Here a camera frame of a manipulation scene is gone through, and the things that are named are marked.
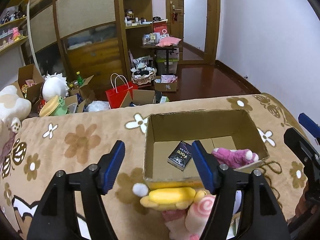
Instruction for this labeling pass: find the purple pink plush toy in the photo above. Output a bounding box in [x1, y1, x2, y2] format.
[212, 148, 259, 169]

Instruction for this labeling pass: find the yellow dog plush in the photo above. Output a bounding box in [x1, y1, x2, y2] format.
[140, 187, 207, 211]

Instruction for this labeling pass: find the black card box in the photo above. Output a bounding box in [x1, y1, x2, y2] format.
[167, 141, 192, 171]

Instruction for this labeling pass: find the pink swirl roll plush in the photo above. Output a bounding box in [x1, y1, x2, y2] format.
[185, 191, 215, 239]

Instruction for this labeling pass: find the beige floral blanket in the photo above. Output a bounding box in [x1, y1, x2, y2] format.
[1, 94, 308, 239]

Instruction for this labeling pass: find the pink striped plush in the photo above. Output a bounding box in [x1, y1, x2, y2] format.
[162, 210, 200, 240]

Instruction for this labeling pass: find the green frog plush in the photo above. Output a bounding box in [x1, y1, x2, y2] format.
[39, 95, 68, 117]

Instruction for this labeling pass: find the white cat plush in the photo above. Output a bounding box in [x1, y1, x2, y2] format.
[1, 85, 31, 147]

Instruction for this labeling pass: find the white round plush head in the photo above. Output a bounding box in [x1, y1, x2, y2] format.
[42, 73, 69, 102]

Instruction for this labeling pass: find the brown cardboard box on floor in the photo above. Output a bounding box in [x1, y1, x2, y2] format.
[15, 64, 44, 103]

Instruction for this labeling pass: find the green glass bottle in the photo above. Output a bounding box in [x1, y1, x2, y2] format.
[76, 72, 84, 87]

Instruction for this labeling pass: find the red paper shopping bag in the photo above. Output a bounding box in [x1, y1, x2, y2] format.
[105, 73, 138, 109]

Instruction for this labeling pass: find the open flat cardboard box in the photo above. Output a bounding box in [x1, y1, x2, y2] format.
[120, 89, 162, 108]

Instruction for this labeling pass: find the small cardboard box with papers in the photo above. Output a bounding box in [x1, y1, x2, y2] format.
[153, 75, 178, 92]

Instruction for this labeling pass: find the small black side table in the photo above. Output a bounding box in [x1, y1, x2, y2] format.
[142, 33, 181, 75]

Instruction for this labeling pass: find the wooden door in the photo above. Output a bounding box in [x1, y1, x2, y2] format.
[166, 0, 221, 64]

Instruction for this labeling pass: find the wicker basket with toys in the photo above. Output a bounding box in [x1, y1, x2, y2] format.
[131, 56, 157, 86]

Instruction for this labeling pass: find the wooden wardrobe cabinet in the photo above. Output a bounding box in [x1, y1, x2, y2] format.
[30, 0, 126, 93]

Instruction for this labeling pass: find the wooden corner shelf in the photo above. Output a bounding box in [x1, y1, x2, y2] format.
[115, 0, 154, 78]

